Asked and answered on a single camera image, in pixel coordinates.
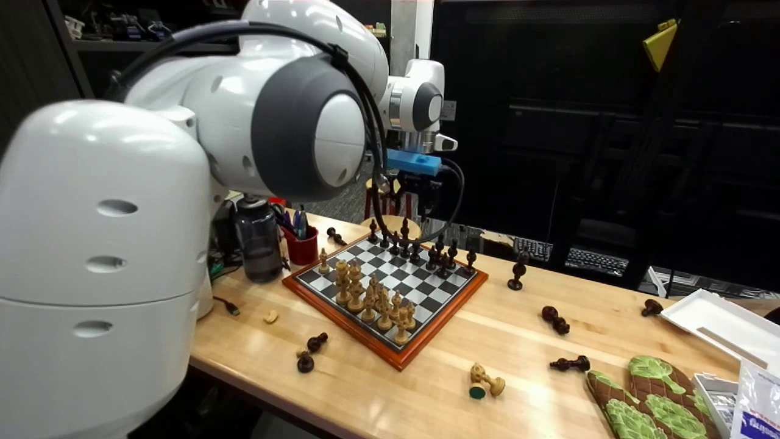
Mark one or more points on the red pen cup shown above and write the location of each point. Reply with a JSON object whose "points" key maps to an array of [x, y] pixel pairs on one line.
{"points": [[302, 245]]}

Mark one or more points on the tall black chess piece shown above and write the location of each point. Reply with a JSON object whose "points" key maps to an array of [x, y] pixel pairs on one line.
{"points": [[405, 235]]}

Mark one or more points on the white labelled plastic bag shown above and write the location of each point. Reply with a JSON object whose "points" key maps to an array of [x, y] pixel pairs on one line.
{"points": [[758, 403]]}

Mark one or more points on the clear plastic container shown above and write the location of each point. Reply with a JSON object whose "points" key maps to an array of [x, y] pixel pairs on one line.
{"points": [[714, 399]]}

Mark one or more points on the tan chess piece green felt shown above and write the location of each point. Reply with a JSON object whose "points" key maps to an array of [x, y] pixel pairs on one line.
{"points": [[478, 391]]}

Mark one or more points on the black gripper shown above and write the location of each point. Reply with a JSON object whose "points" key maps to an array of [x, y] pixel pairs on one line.
{"points": [[415, 186]]}

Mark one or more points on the black keyboard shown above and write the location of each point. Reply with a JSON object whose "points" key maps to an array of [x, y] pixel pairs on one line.
{"points": [[599, 263]]}

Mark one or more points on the wooden framed chessboard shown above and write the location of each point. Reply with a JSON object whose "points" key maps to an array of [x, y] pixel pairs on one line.
{"points": [[422, 288]]}

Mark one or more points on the small tan chess piece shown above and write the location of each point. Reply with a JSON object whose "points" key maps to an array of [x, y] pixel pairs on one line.
{"points": [[271, 318]]}

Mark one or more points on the dark storage shelf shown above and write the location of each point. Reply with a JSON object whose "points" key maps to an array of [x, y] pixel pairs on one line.
{"points": [[98, 25]]}

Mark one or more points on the white tray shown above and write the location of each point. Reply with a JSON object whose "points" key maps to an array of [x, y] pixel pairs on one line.
{"points": [[723, 326]]}

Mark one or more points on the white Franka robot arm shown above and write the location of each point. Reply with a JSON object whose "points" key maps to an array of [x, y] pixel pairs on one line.
{"points": [[98, 245]]}

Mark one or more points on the yellow triangular object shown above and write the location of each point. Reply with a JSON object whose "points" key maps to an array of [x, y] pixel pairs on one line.
{"points": [[662, 45]]}

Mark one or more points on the green patterned oven mitt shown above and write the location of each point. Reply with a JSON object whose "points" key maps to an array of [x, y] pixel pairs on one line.
{"points": [[649, 407]]}

